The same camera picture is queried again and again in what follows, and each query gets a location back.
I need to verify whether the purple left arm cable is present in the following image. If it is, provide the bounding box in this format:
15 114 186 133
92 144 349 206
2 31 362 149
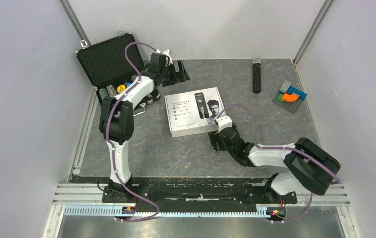
105 42 161 223

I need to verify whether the white clipper kit box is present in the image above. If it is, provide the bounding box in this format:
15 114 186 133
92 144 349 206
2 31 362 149
165 87 224 138

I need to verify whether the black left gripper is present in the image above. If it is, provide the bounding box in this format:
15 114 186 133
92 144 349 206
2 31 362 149
160 60 190 88

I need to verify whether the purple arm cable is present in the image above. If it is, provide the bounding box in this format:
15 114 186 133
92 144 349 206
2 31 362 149
105 42 161 223
216 103 342 224

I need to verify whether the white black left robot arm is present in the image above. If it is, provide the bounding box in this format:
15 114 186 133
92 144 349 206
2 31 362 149
99 49 189 202

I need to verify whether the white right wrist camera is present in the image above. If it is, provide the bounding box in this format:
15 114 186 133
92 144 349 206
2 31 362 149
216 115 233 133

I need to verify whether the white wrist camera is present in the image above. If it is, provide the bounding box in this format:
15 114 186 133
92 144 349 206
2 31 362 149
216 115 233 133
156 49 173 66

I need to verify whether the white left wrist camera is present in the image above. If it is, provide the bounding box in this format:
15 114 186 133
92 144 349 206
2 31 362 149
156 49 173 66

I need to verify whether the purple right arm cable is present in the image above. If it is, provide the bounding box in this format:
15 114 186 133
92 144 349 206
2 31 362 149
216 103 342 224

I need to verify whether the black glitter tube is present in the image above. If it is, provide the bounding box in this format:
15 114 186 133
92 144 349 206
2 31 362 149
252 58 261 94

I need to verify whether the colourful building block set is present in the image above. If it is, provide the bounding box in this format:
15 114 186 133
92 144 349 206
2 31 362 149
272 81 307 114

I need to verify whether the black poker chip case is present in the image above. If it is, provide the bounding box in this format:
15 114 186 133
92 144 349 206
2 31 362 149
75 32 161 109

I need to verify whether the aluminium frame rail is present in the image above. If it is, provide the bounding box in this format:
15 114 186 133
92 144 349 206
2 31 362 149
42 183 359 238

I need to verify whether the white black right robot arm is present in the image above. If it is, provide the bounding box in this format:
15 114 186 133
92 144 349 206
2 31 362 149
208 126 341 202

